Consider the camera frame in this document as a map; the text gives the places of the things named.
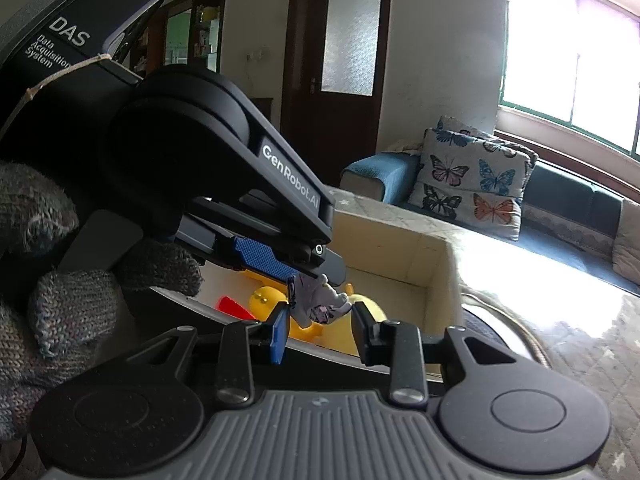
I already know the yellow rubber duck toy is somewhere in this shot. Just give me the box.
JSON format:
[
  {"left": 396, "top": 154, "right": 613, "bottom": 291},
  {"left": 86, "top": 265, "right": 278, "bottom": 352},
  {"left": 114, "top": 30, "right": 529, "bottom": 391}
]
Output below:
[{"left": 247, "top": 268, "right": 327, "bottom": 345}]

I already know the small white purple figurine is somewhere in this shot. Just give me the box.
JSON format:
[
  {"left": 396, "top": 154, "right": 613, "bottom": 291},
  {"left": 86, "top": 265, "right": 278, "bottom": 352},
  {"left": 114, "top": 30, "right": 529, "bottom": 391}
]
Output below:
[{"left": 288, "top": 273, "right": 352, "bottom": 328}]

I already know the red toy apple half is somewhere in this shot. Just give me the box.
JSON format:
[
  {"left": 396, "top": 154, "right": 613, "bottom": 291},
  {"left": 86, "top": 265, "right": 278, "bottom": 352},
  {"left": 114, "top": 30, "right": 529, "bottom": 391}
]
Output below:
[{"left": 215, "top": 296, "right": 256, "bottom": 321}]

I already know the yellow plush chick toy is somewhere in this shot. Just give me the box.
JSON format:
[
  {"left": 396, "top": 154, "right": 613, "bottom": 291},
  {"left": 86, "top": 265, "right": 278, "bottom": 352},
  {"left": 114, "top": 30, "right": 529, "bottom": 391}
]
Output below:
[{"left": 346, "top": 284, "right": 386, "bottom": 360}]

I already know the grey knit gloved hand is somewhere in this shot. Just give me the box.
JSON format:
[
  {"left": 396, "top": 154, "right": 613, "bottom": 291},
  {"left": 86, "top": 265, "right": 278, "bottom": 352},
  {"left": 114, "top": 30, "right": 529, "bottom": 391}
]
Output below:
[{"left": 1, "top": 164, "right": 202, "bottom": 441}]

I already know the black round hotplate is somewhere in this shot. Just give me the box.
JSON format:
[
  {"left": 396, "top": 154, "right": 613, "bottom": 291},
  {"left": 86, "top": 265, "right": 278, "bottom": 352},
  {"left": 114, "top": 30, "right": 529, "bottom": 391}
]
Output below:
[{"left": 459, "top": 291, "right": 551, "bottom": 369}]

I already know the wooden shelf cabinet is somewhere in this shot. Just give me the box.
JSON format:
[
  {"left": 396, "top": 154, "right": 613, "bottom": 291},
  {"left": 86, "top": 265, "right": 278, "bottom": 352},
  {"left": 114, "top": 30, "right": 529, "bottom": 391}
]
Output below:
[{"left": 114, "top": 0, "right": 274, "bottom": 122}]

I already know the large cardboard box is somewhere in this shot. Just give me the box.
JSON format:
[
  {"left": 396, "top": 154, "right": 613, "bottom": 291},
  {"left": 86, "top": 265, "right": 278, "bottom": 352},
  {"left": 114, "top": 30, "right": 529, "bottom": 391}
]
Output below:
[{"left": 151, "top": 211, "right": 464, "bottom": 370}]

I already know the grey sofa cushion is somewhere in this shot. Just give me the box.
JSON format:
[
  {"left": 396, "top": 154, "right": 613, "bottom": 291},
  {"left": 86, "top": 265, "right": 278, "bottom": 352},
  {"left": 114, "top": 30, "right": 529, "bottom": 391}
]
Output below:
[{"left": 612, "top": 200, "right": 640, "bottom": 285}]

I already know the blue sofa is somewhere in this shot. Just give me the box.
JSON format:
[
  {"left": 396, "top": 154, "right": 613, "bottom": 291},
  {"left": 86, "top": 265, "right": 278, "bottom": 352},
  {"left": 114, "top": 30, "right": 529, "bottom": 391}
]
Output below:
[{"left": 341, "top": 153, "right": 639, "bottom": 295}]

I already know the butterfly print pillow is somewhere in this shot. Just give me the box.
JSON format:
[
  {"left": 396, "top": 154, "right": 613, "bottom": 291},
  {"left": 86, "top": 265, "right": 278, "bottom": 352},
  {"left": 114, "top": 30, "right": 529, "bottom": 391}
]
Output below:
[{"left": 408, "top": 125, "right": 538, "bottom": 242}]

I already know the dark wooden door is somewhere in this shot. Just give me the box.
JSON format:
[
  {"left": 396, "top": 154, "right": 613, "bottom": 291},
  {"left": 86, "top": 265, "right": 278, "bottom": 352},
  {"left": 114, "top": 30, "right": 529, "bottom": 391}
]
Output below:
[{"left": 278, "top": 0, "right": 394, "bottom": 158}]

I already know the window with green frame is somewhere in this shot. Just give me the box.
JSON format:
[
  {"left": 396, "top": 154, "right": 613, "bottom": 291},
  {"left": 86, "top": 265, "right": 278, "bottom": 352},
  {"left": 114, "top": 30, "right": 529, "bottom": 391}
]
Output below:
[{"left": 500, "top": 0, "right": 639, "bottom": 157}]

